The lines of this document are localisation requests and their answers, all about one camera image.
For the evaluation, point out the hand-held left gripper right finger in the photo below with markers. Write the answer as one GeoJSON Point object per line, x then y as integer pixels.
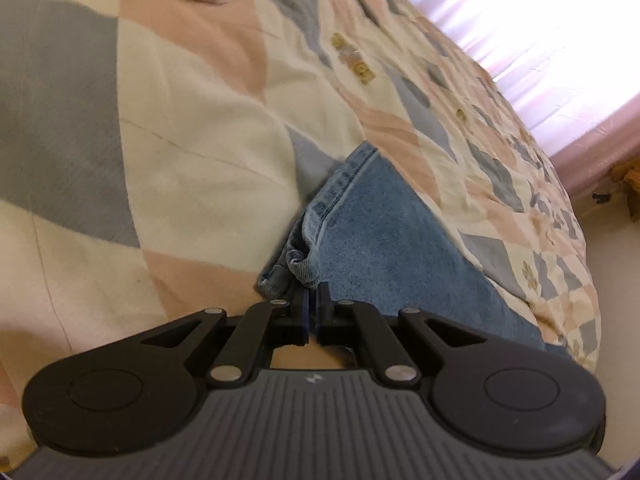
{"type": "Point", "coordinates": [322, 312]}

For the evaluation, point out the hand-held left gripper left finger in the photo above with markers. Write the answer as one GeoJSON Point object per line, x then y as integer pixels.
{"type": "Point", "coordinates": [301, 312]}

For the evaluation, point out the blue denim jeans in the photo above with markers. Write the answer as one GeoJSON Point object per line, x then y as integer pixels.
{"type": "Point", "coordinates": [385, 240]}

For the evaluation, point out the pink curtain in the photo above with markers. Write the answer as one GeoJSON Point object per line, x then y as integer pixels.
{"type": "Point", "coordinates": [595, 155]}

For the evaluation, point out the brown wooden object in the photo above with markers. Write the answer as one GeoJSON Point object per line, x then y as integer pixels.
{"type": "Point", "coordinates": [629, 180]}

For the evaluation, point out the sheer white curtain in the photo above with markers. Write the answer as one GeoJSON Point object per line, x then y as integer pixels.
{"type": "Point", "coordinates": [540, 25]}

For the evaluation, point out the checkered bear-print quilt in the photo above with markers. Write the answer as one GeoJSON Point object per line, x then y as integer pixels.
{"type": "Point", "coordinates": [175, 110]}

